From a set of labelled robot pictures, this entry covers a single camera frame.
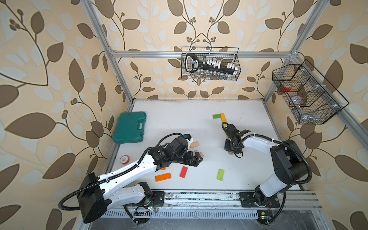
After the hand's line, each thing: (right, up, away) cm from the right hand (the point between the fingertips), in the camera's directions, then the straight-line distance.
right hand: (229, 149), depth 93 cm
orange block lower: (-41, -14, -10) cm, 45 cm away
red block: (-30, -11, -9) cm, 33 cm away
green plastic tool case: (-68, +14, +7) cm, 70 cm away
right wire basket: (+37, +31, -19) cm, 52 cm away
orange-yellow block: (0, +21, +16) cm, 26 cm away
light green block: (-8, -12, -10) cm, 18 cm away
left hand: (-23, +1, -19) cm, 30 cm away
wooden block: (-23, +3, +3) cm, 23 cm away
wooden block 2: (-1, -1, -5) cm, 5 cm away
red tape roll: (+29, +38, -12) cm, 50 cm away
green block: (-5, +21, +17) cm, 28 cm away
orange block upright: (-42, -10, -8) cm, 44 cm away
